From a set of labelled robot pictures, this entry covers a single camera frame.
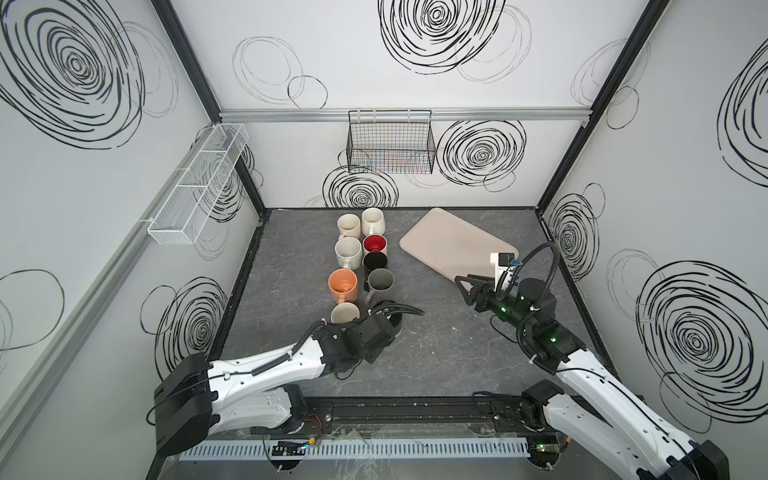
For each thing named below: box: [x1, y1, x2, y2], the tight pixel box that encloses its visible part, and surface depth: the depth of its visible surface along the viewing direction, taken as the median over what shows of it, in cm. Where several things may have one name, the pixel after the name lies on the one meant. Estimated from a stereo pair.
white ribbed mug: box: [362, 234, 388, 256], surface depth 104 cm
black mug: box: [362, 252, 388, 271], surface depth 98 cm
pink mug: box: [336, 213, 361, 240], surface depth 106 cm
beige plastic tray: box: [399, 208, 519, 280], surface depth 114 cm
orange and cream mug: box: [328, 268, 359, 305], surface depth 91 cm
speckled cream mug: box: [334, 236, 363, 270], surface depth 100 cm
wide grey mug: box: [364, 268, 395, 304], surface depth 91 cm
